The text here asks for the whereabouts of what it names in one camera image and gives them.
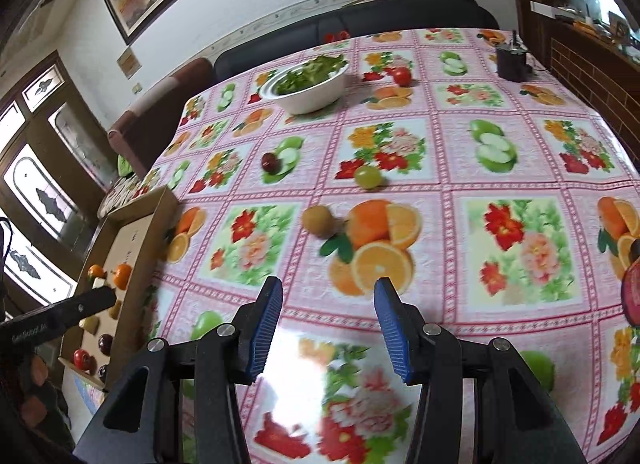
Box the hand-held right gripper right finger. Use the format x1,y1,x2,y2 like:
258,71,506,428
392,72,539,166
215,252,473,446
373,277,588,464

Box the fruit and flower print tablecloth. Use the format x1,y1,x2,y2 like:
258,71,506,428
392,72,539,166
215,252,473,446
75,27,640,464

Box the brown counter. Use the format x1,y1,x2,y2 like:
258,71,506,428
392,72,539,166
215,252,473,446
505,0,640,165

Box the wooden glass-panel door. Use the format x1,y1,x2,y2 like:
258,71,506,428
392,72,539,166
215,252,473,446
0,52,121,325

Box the shallow cardboard box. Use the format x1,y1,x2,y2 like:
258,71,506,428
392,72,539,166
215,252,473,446
57,187,181,392

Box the black desktop device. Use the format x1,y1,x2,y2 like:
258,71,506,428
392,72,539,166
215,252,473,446
495,30,532,81

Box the person's left hand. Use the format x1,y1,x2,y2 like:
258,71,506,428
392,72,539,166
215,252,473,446
20,356,56,425

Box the white bowl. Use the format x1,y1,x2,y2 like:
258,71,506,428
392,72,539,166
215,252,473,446
259,55,350,115

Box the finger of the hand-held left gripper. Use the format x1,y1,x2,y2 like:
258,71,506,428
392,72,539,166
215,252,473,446
52,287,117,327

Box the green grape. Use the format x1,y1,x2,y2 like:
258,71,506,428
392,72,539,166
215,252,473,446
354,167,383,190

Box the black leather sofa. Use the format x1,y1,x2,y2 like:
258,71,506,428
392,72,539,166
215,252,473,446
212,0,501,90

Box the green leafy vegetables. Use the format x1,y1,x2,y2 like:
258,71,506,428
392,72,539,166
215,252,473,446
275,55,347,95

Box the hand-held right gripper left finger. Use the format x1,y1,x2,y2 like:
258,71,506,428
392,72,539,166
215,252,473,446
72,275,284,464

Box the large dark red fruit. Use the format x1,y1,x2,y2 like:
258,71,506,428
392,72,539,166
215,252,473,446
620,259,640,329

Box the floral patterned blanket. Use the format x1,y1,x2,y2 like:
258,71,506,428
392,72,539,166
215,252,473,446
97,175,151,219

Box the black cable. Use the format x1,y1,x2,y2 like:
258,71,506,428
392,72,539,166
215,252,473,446
0,217,14,275

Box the brown kiwi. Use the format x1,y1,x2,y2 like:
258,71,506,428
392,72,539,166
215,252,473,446
301,205,335,238

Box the brown armchair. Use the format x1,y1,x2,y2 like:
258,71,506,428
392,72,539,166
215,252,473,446
107,57,216,177

